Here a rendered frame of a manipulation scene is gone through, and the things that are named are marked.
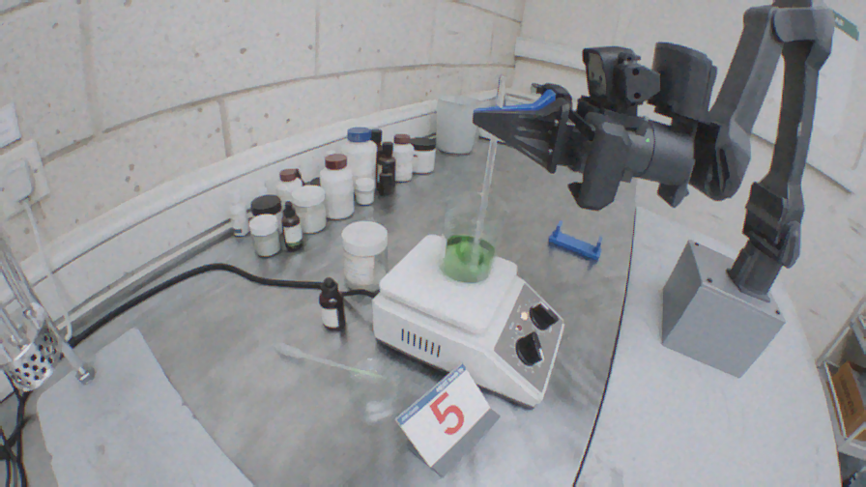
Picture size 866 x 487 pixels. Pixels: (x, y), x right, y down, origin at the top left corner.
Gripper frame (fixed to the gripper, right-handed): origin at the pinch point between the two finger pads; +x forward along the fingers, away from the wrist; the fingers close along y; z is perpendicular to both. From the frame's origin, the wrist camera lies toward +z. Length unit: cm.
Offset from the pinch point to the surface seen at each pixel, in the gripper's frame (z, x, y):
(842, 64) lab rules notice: 53, -163, -80
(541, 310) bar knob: -19.3, -7.0, 1.8
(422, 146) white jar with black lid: -19, 12, -47
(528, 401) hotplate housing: -23.8, -5.9, 10.9
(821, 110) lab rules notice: 27, -157, -83
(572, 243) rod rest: -25.0, -18.4, -22.2
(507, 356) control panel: -19.9, -2.9, 8.2
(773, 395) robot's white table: -26, -49, 11
